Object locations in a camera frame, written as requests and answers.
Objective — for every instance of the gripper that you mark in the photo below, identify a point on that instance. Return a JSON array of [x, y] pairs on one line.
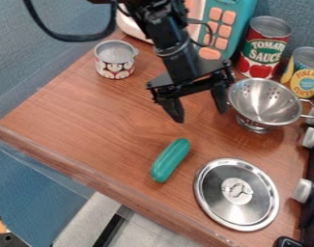
[[185, 69]]

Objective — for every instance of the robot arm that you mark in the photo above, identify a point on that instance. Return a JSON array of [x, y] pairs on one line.
[[163, 22]]

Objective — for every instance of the silver colander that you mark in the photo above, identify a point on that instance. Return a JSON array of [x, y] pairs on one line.
[[266, 104]]

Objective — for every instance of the green toy cucumber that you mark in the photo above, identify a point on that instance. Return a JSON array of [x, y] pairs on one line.
[[170, 160]]

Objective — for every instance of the red tomato can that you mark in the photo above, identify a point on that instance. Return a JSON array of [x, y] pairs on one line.
[[263, 48]]

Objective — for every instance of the white mushroom can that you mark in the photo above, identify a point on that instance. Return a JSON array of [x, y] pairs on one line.
[[114, 59]]

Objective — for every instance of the silver lid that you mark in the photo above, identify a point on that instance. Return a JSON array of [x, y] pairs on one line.
[[236, 194]]

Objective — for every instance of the yellow pineapple can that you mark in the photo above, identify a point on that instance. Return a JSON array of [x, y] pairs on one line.
[[304, 72]]

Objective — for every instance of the toy stove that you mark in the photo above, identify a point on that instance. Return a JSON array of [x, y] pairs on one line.
[[312, 180]]

